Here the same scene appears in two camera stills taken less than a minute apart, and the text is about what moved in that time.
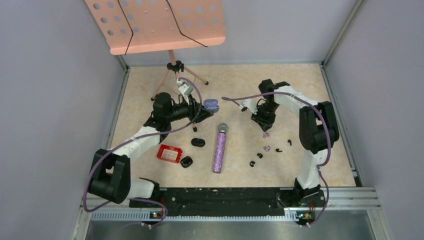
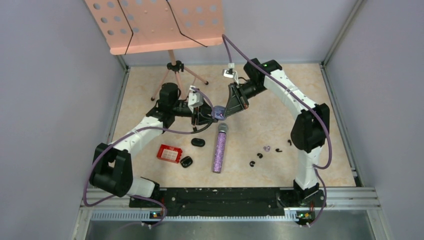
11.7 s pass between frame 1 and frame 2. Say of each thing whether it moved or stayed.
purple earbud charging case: moved
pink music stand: stayed
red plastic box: stayed
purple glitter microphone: stayed
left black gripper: stayed
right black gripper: moved
